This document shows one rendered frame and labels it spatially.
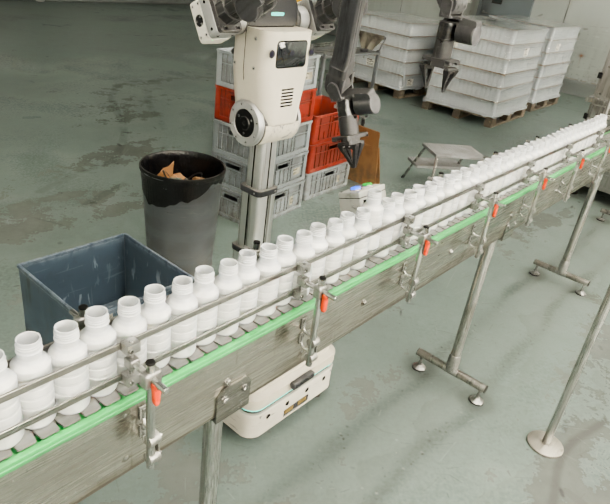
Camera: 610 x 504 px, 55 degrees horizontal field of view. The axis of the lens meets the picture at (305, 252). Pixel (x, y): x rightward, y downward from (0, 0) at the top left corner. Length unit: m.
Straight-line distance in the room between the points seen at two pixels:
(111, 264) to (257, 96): 0.71
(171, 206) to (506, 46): 5.49
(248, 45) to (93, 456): 1.32
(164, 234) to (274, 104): 1.37
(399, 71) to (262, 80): 6.63
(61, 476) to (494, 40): 7.22
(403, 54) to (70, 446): 7.78
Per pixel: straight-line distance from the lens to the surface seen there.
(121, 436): 1.16
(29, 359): 1.00
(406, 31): 8.46
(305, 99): 4.07
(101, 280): 1.78
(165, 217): 3.10
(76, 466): 1.13
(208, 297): 1.15
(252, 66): 1.96
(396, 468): 2.44
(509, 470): 2.62
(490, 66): 7.82
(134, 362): 1.05
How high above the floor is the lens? 1.75
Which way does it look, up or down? 28 degrees down
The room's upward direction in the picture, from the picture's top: 8 degrees clockwise
